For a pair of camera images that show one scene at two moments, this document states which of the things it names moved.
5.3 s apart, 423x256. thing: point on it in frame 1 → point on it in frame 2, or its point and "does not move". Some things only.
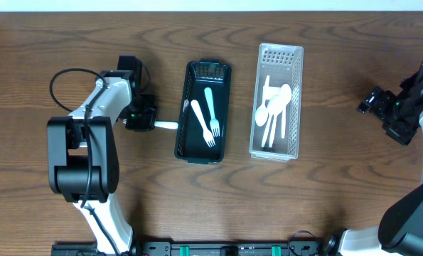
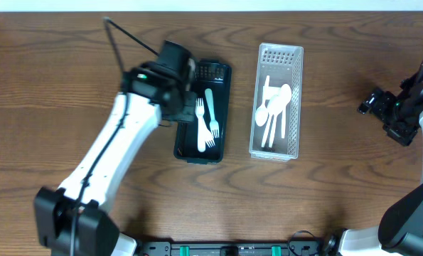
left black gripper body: [148, 119] → [188, 107]
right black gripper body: [402, 119] does not move
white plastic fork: [207, 136] does not move
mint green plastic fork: [214, 124] does not move
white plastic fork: [170, 125] → [201, 134]
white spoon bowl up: [274, 106] does not move
